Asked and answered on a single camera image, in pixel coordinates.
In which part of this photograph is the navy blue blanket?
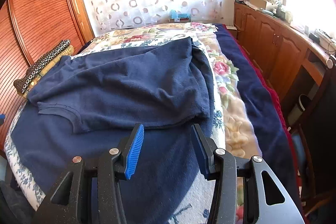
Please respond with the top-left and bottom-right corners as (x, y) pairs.
(215, 23), (303, 213)

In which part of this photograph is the dark wooden chair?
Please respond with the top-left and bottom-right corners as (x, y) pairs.
(290, 55), (335, 217)

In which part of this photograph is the floral quilt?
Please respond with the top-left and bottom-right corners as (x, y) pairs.
(74, 22), (262, 223)

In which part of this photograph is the cardboard box on cabinet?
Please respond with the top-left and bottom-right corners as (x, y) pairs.
(249, 0), (274, 11)

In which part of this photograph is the wooden louvered wardrobe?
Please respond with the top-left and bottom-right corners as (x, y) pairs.
(1, 0), (94, 143)

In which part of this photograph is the blue white floral sheet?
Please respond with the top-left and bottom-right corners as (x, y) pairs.
(3, 100), (227, 224)

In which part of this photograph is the navy blue printed t-shirt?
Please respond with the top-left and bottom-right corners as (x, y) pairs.
(28, 38), (214, 134)

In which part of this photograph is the wooden cabinet sideboard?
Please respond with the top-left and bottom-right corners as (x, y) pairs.
(234, 2), (331, 111)

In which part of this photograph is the white waste bin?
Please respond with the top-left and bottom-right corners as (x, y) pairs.
(288, 94), (311, 126)

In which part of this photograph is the blue toy on box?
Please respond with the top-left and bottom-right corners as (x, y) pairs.
(169, 10), (191, 23)

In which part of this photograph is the dark circle-pattern pillow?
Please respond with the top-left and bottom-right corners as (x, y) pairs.
(13, 40), (75, 98)

